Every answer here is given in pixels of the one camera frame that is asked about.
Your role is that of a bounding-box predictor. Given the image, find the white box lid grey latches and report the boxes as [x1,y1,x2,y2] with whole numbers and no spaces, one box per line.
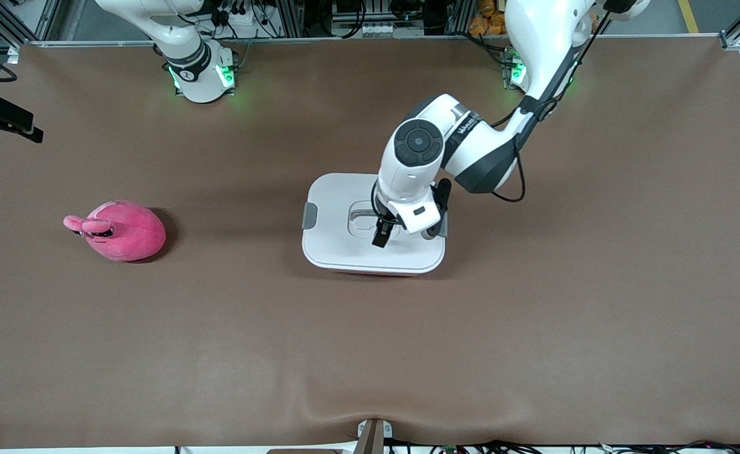
[301,173,448,276]

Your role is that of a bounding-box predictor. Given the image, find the pink plush toy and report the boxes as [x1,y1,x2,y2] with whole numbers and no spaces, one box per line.
[63,200,167,262]

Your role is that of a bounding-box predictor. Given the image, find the pink plastic box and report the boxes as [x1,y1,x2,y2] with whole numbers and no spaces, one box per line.
[326,270,434,278]

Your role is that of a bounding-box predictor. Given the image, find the brown table cover mat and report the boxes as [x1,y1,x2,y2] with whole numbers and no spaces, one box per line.
[0,35,740,450]

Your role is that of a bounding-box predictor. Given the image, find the orange snack pile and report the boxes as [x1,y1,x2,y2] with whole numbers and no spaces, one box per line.
[469,0,512,37]

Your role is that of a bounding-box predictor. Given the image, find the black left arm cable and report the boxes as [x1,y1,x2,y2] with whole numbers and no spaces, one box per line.
[490,0,616,204]

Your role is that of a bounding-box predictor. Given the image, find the aluminium frame rail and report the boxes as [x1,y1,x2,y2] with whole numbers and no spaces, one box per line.
[14,33,724,48]

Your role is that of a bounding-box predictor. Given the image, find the metal table clamp bracket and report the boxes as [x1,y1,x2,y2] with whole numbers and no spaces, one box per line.
[356,418,393,454]

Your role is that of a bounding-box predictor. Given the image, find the black plug cable cluster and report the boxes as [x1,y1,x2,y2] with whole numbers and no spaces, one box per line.
[209,0,282,38]

